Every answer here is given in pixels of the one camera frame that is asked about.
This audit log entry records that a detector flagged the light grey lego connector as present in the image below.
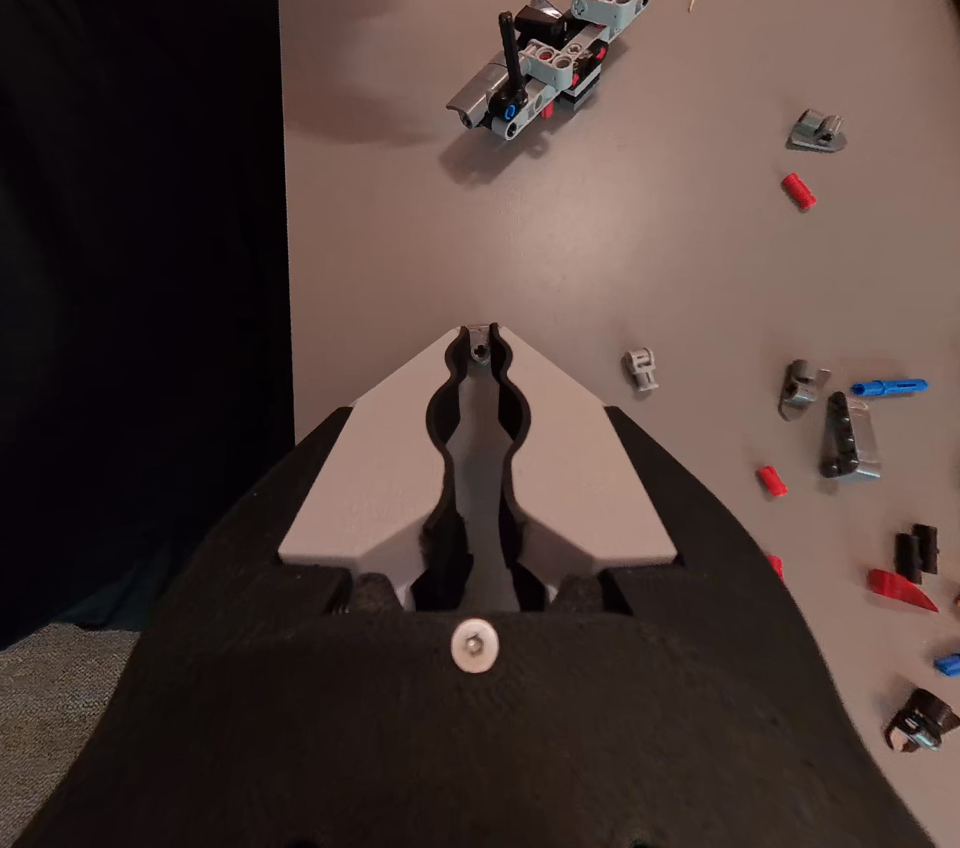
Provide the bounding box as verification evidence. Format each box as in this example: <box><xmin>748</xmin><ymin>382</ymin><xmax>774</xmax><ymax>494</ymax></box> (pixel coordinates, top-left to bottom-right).
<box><xmin>621</xmin><ymin>346</ymin><xmax>662</xmax><ymax>394</ymax></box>

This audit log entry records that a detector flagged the red curved lego piece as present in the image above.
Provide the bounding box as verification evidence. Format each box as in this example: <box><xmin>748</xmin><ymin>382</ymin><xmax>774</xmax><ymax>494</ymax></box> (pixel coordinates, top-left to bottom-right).
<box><xmin>867</xmin><ymin>568</ymin><xmax>941</xmax><ymax>614</ymax></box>

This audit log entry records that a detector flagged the dark cloth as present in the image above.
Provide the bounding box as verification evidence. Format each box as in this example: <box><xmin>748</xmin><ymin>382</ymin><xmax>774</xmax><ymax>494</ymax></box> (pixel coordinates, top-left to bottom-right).
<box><xmin>0</xmin><ymin>0</ymin><xmax>295</xmax><ymax>650</ymax></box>

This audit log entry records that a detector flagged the grey and black lego model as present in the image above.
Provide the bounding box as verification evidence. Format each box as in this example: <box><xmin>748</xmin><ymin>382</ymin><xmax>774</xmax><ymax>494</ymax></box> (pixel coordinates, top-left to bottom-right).
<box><xmin>446</xmin><ymin>0</ymin><xmax>655</xmax><ymax>141</ymax></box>

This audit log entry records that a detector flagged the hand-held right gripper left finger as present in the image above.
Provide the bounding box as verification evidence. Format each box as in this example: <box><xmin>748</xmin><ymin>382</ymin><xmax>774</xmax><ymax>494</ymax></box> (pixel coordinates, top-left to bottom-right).
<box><xmin>277</xmin><ymin>325</ymin><xmax>474</xmax><ymax>613</ymax></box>

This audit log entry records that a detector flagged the grey curved lego piece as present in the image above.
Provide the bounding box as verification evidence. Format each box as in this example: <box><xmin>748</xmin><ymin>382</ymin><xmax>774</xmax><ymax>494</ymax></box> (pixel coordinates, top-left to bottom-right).
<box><xmin>785</xmin><ymin>109</ymin><xmax>849</xmax><ymax>152</ymax></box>

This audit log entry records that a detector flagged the grey angled lego piece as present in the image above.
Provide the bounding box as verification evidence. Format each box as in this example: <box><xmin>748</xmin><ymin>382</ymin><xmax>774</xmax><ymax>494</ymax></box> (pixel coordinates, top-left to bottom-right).
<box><xmin>777</xmin><ymin>360</ymin><xmax>833</xmax><ymax>422</ymax></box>

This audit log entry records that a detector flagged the black beam on grey panel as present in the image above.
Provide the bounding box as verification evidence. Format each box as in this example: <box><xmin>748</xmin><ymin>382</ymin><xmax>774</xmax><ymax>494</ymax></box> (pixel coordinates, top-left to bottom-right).
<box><xmin>818</xmin><ymin>391</ymin><xmax>883</xmax><ymax>482</ymax></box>

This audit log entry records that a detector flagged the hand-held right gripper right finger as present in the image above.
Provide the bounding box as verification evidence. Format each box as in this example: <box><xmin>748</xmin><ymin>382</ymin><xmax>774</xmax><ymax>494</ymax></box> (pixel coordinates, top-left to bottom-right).
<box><xmin>486</xmin><ymin>322</ymin><xmax>680</xmax><ymax>613</ymax></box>

